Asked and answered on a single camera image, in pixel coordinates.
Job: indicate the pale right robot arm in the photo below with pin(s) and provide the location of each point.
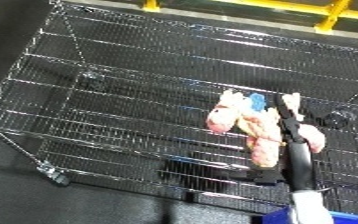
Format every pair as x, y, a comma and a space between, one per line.
309, 208

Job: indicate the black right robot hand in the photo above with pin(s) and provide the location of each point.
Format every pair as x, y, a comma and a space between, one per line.
300, 160

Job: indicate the pink soft toy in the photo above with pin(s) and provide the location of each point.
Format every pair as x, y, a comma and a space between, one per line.
255, 125

